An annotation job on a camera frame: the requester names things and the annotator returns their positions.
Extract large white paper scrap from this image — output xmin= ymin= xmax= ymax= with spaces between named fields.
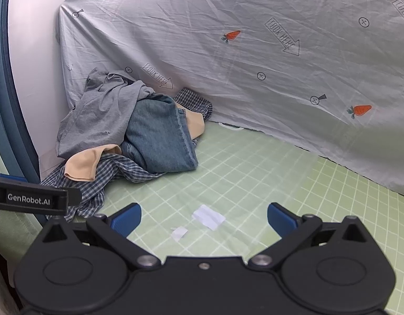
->
xmin=192 ymin=204 xmax=226 ymax=231

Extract blue checked shirt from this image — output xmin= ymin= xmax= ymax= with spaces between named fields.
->
xmin=40 ymin=87 xmax=214 ymax=223

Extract dark teal curtain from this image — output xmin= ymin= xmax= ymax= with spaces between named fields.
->
xmin=0 ymin=0 xmax=42 ymax=184

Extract blue denim jeans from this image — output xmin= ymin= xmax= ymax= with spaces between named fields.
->
xmin=121 ymin=95 xmax=199 ymax=175

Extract beige garment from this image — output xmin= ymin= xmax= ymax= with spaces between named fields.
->
xmin=64 ymin=103 xmax=206 ymax=183

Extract grey carrot print sheet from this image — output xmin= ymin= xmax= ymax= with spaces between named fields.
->
xmin=58 ymin=0 xmax=404 ymax=199

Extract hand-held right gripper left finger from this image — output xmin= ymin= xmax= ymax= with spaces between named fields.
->
xmin=41 ymin=203 xmax=161 ymax=270

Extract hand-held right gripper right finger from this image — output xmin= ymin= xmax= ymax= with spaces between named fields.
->
xmin=248 ymin=203 xmax=370 ymax=270

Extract green grid bedsheet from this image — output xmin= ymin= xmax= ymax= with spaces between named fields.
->
xmin=0 ymin=121 xmax=404 ymax=315

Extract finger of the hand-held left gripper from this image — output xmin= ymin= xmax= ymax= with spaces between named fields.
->
xmin=0 ymin=173 xmax=28 ymax=184

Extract grey sweatpants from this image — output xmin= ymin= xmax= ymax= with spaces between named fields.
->
xmin=57 ymin=68 xmax=156 ymax=160

